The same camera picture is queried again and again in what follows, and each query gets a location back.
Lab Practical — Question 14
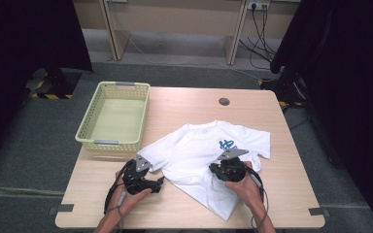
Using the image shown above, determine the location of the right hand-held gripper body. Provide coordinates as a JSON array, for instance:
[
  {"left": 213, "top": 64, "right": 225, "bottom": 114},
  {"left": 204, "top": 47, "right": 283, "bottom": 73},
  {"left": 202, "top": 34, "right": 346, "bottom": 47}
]
[{"left": 216, "top": 148, "right": 250, "bottom": 183}]

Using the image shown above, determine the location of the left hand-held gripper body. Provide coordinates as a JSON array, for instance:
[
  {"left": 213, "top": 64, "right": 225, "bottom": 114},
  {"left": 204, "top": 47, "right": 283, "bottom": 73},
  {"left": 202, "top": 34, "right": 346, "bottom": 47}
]
[{"left": 121, "top": 153, "right": 158, "bottom": 196}]

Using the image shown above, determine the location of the white T-shirt blue print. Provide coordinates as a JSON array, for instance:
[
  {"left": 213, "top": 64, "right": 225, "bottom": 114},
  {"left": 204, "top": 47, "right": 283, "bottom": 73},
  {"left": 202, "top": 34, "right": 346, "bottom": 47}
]
[{"left": 137, "top": 119, "right": 272, "bottom": 221}]

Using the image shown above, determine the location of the person's left hand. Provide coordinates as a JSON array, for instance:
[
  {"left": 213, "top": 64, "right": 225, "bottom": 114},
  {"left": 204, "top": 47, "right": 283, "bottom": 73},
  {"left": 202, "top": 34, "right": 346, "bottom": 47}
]
[{"left": 114, "top": 170, "right": 153, "bottom": 217}]

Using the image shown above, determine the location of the person's right hand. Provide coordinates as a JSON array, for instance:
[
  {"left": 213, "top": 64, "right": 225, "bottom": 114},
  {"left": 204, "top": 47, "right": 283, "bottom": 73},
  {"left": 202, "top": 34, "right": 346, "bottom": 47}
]
[{"left": 224, "top": 160, "right": 264, "bottom": 209}]

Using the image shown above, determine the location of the pale yellow plastic basket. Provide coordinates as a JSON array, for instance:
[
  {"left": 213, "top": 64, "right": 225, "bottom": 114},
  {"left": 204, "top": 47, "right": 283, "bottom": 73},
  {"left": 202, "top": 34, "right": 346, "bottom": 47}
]
[{"left": 74, "top": 81, "right": 152, "bottom": 153}]

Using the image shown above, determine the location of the black stand base striped tape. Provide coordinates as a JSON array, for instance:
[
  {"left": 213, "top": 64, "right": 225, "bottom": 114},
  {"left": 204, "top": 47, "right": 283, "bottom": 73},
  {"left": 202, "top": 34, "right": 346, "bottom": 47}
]
[
  {"left": 25, "top": 66, "right": 83, "bottom": 101},
  {"left": 257, "top": 66, "right": 309, "bottom": 109}
]

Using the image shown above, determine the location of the black curtain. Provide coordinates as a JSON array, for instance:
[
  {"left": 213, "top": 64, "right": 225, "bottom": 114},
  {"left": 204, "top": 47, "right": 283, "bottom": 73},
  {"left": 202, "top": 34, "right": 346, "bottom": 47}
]
[
  {"left": 0, "top": 0, "right": 94, "bottom": 176},
  {"left": 269, "top": 0, "right": 373, "bottom": 233}
]

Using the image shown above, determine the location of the light wooden background desk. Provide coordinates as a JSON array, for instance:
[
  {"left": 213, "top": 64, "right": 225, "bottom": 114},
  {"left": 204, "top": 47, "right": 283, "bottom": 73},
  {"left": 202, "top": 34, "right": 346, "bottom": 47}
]
[{"left": 72, "top": 0, "right": 303, "bottom": 66}]

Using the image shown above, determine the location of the grey table corner bracket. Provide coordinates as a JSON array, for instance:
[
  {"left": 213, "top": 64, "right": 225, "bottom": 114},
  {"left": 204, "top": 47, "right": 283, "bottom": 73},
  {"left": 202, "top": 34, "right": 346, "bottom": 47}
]
[
  {"left": 307, "top": 206, "right": 331, "bottom": 218},
  {"left": 48, "top": 203, "right": 75, "bottom": 216}
]

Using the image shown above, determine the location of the thin white floor cable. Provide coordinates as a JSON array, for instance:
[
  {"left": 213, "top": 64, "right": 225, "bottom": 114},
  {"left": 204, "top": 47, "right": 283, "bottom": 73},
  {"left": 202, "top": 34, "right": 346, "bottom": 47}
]
[{"left": 121, "top": 30, "right": 275, "bottom": 83}]

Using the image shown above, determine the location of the black power cables bundle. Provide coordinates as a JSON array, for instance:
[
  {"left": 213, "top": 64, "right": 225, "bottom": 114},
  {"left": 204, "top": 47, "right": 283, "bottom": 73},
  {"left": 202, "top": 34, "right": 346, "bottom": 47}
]
[{"left": 238, "top": 3, "right": 279, "bottom": 71}]

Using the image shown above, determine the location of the white wall power socket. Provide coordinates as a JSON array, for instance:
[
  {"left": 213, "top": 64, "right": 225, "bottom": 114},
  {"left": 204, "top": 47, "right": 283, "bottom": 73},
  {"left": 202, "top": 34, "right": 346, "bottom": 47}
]
[{"left": 246, "top": 0, "right": 272, "bottom": 10}]

